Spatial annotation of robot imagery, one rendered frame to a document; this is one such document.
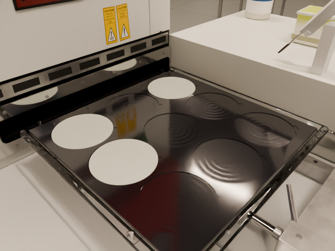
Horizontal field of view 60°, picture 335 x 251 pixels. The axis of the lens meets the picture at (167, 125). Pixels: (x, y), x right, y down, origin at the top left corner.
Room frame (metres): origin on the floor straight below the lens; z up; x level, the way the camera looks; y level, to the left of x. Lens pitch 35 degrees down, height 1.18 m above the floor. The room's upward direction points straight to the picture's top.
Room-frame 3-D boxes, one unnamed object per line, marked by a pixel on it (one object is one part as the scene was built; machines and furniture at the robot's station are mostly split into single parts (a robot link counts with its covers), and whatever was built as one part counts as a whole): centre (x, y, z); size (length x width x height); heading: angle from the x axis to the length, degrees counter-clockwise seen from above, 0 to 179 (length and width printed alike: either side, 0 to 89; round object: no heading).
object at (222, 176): (0.40, -0.01, 0.90); 0.34 x 0.34 x 0.01; 46
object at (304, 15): (0.64, -0.33, 1.00); 0.07 x 0.07 x 0.07; 48
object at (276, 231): (0.21, -0.12, 0.89); 0.05 x 0.01 x 0.01; 46
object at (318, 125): (0.52, -0.14, 0.90); 0.37 x 0.01 x 0.01; 46
